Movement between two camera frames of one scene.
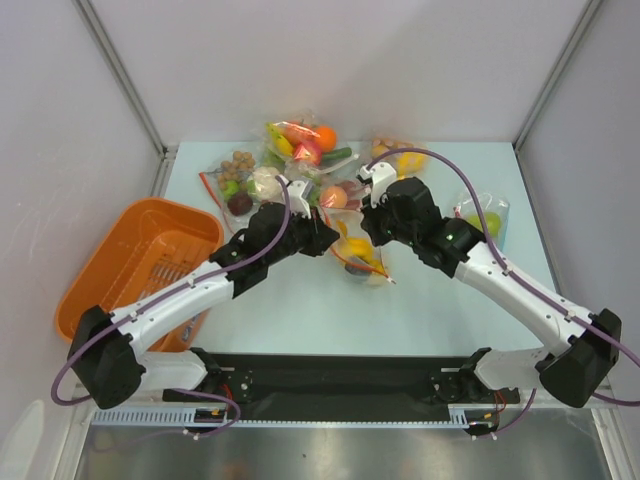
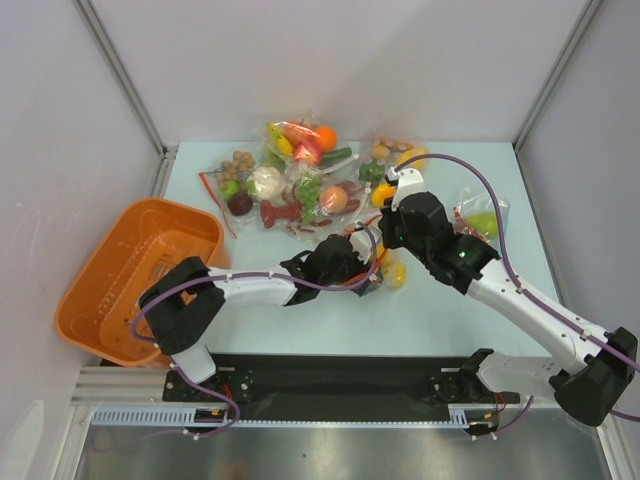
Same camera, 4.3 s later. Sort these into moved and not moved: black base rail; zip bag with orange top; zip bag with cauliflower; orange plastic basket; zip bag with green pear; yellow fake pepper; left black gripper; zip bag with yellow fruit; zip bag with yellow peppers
Moved: yellow fake pepper; zip bag with yellow fruit; left black gripper
Not moved: zip bag with orange top; zip bag with green pear; zip bag with yellow peppers; orange plastic basket; zip bag with cauliflower; black base rail
